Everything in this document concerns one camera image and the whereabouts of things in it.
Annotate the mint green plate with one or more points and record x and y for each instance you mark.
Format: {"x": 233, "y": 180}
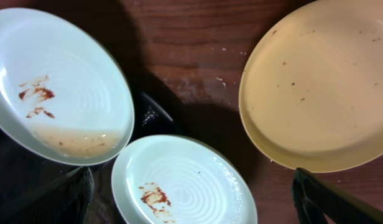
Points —
{"x": 175, "y": 179}
{"x": 62, "y": 95}

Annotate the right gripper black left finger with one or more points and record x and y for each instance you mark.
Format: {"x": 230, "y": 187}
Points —
{"x": 63, "y": 200}

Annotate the mint green plate far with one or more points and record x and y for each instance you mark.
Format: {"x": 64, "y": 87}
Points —
{"x": 62, "y": 95}

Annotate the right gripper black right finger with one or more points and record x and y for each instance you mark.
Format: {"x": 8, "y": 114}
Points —
{"x": 316, "y": 201}

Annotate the yellow plate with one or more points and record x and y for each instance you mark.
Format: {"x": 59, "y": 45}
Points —
{"x": 311, "y": 93}

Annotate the mint green plate right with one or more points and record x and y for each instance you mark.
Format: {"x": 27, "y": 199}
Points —
{"x": 175, "y": 179}

